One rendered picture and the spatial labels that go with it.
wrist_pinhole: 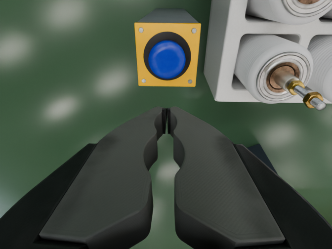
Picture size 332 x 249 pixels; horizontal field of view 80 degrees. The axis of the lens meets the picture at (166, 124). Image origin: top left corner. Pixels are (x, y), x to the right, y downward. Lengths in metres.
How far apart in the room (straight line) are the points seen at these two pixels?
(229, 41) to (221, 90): 0.09
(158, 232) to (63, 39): 0.93
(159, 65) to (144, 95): 0.38
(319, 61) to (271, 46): 0.10
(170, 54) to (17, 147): 0.75
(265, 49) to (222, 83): 0.10
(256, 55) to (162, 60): 0.17
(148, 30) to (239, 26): 0.19
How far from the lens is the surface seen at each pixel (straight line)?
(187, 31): 0.23
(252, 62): 0.34
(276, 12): 0.33
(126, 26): 0.56
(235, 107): 0.65
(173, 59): 0.22
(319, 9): 0.35
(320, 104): 0.28
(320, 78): 0.41
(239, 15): 0.38
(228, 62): 0.39
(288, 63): 0.35
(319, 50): 0.44
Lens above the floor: 0.55
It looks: 57 degrees down
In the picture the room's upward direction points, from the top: 177 degrees counter-clockwise
